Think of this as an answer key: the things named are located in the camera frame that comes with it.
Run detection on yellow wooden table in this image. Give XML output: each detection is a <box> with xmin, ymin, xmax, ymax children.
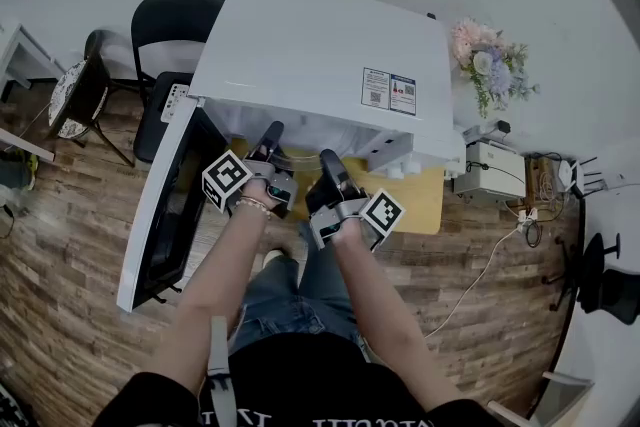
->
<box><xmin>228</xmin><ymin>138</ymin><xmax>446</xmax><ymax>236</ymax></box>

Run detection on black office chair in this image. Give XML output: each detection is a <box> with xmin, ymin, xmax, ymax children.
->
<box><xmin>541</xmin><ymin>231</ymin><xmax>640</xmax><ymax>327</ymax></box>

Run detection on person's white shoe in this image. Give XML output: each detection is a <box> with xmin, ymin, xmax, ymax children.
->
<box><xmin>260</xmin><ymin>247</ymin><xmax>297</xmax><ymax>272</ymax></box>

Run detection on beaded bracelet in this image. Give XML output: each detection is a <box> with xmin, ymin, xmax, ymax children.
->
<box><xmin>233</xmin><ymin>195</ymin><xmax>274</xmax><ymax>220</ymax></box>

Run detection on white router with antennas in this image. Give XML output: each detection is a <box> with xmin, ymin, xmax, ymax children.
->
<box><xmin>556</xmin><ymin>156</ymin><xmax>607</xmax><ymax>197</ymax></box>

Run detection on person's right forearm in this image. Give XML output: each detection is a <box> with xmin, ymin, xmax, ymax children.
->
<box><xmin>329</xmin><ymin>217</ymin><xmax>469</xmax><ymax>414</ymax></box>

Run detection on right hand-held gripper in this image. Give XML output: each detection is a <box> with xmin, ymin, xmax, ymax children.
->
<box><xmin>305</xmin><ymin>148</ymin><xmax>407</xmax><ymax>253</ymax></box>

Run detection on pastel flower bouquet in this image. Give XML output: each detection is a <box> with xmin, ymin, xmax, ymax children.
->
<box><xmin>450</xmin><ymin>16</ymin><xmax>542</xmax><ymax>119</ymax></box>

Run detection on white power strip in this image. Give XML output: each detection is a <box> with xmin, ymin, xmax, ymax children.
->
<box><xmin>516</xmin><ymin>206</ymin><xmax>542</xmax><ymax>236</ymax></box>

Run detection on white desk with black edge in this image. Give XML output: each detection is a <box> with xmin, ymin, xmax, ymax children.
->
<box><xmin>528</xmin><ymin>134</ymin><xmax>640</xmax><ymax>427</ymax></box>

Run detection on black folding chair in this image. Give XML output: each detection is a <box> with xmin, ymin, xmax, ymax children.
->
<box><xmin>130</xmin><ymin>0</ymin><xmax>227</xmax><ymax>165</ymax></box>

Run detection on black stool with patterned cushion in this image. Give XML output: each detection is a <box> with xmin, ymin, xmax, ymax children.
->
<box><xmin>46</xmin><ymin>29</ymin><xmax>137</xmax><ymax>168</ymax></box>

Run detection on white board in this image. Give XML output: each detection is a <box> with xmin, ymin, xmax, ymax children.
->
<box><xmin>0</xmin><ymin>126</ymin><xmax>57</xmax><ymax>164</ymax></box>

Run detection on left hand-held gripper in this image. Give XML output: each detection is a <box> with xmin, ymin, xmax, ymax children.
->
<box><xmin>201</xmin><ymin>120</ymin><xmax>300</xmax><ymax>220</ymax></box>

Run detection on person's left forearm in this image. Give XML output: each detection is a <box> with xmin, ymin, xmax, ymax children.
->
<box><xmin>147</xmin><ymin>178</ymin><xmax>275</xmax><ymax>399</ymax></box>

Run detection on person's blue jeans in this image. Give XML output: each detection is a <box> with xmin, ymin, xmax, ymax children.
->
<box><xmin>226</xmin><ymin>220</ymin><xmax>372</xmax><ymax>362</ymax></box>

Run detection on person's black shirt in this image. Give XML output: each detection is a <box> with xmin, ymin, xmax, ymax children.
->
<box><xmin>91</xmin><ymin>330</ymin><xmax>517</xmax><ymax>427</ymax></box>

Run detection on grey strap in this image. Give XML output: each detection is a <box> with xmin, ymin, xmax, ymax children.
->
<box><xmin>206</xmin><ymin>314</ymin><xmax>237</xmax><ymax>427</ymax></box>

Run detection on white microwave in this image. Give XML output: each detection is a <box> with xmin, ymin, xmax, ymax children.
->
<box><xmin>116</xmin><ymin>0</ymin><xmax>467</xmax><ymax>314</ymax></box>

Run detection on clear glass turntable plate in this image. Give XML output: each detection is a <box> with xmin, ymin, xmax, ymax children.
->
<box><xmin>272</xmin><ymin>146</ymin><xmax>325</xmax><ymax>170</ymax></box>

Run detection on green bag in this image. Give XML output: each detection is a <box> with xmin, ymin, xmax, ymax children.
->
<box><xmin>0</xmin><ymin>148</ymin><xmax>40</xmax><ymax>192</ymax></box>

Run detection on white cable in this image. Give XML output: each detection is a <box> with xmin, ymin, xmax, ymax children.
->
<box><xmin>423</xmin><ymin>213</ymin><xmax>532</xmax><ymax>339</ymax></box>

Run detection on small wooden shelf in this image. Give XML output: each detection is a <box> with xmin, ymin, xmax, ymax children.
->
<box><xmin>523</xmin><ymin>153</ymin><xmax>564</xmax><ymax>212</ymax></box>

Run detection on white box device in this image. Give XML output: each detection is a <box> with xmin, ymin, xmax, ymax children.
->
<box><xmin>452</xmin><ymin>141</ymin><xmax>527</xmax><ymax>205</ymax></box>

